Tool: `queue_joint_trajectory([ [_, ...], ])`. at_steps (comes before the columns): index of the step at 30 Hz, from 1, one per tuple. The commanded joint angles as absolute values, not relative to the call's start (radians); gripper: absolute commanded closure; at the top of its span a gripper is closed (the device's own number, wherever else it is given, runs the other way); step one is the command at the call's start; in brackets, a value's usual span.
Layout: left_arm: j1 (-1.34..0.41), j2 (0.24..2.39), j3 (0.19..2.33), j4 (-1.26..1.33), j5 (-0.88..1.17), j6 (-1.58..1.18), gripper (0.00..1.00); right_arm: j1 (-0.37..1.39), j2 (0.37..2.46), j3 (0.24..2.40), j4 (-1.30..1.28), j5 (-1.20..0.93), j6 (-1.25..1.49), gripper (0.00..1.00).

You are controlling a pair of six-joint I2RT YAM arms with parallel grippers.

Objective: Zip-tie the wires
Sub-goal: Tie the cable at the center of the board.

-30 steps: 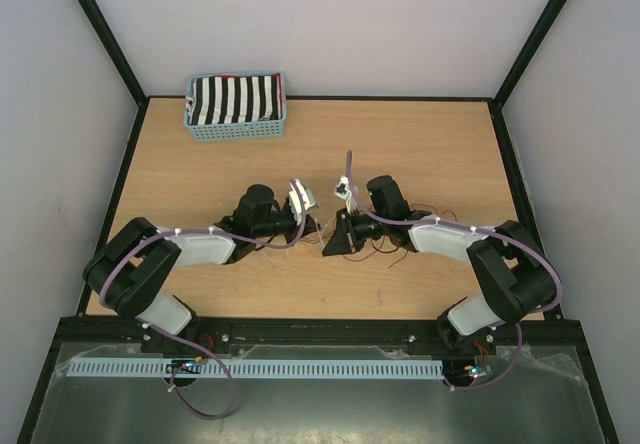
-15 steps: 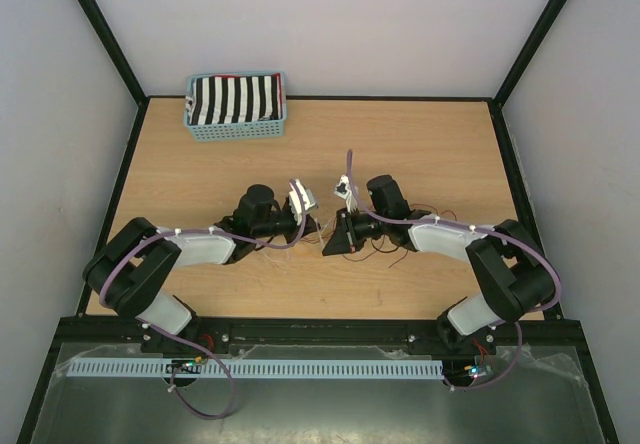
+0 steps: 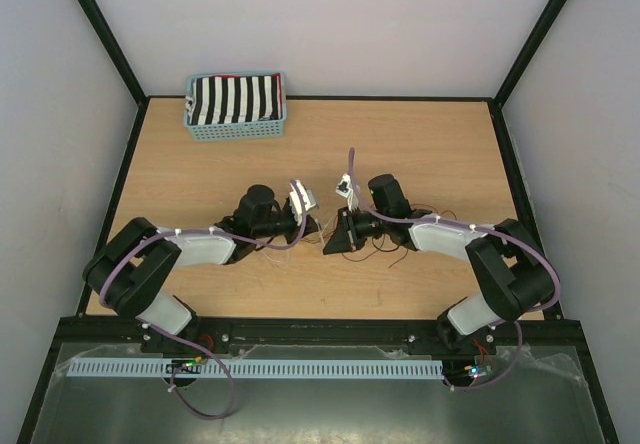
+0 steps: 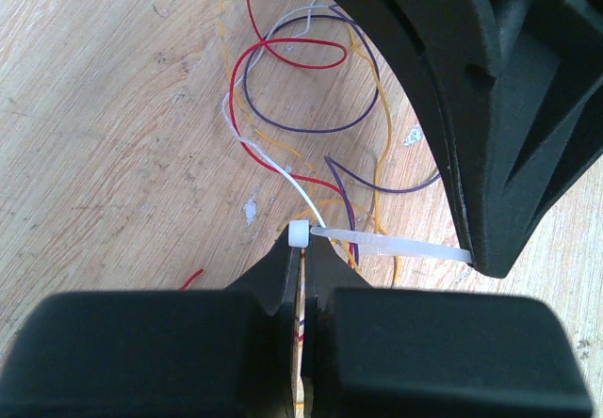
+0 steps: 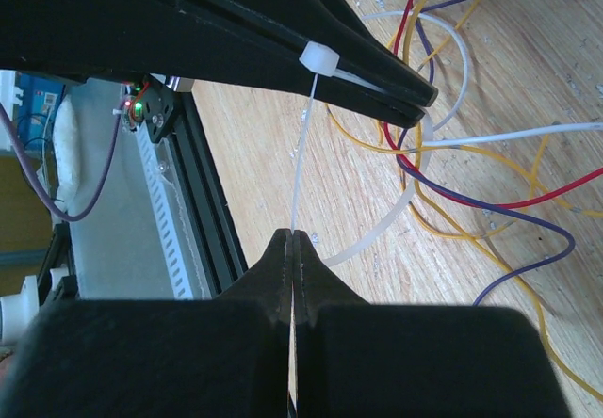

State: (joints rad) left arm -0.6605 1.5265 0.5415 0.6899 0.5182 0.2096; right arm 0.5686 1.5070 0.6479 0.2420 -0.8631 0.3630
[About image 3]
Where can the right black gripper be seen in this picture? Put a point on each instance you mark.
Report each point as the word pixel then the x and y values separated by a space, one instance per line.
pixel 345 237

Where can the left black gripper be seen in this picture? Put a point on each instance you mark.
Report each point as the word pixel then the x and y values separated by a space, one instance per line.
pixel 296 228

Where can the white zip tie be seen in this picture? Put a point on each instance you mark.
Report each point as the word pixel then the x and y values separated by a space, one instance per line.
pixel 322 230

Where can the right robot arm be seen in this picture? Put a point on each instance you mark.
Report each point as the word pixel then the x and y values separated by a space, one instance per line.
pixel 511 272

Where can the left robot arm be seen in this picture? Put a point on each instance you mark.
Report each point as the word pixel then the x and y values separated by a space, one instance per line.
pixel 128 274

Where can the light blue plastic basket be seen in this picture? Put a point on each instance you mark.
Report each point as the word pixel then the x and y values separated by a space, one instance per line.
pixel 238 131

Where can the black white striped cloth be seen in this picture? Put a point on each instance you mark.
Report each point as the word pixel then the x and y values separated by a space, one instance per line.
pixel 203 100

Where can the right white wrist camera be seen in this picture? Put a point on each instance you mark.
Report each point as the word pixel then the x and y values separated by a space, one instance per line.
pixel 346 190

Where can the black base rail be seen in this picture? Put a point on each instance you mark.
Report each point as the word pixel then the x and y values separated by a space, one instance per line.
pixel 226 336

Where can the light blue slotted cable duct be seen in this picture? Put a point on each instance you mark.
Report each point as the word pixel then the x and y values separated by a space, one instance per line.
pixel 257 369

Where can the black enclosure frame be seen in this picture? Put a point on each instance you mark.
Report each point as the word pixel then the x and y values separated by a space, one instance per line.
pixel 553 329

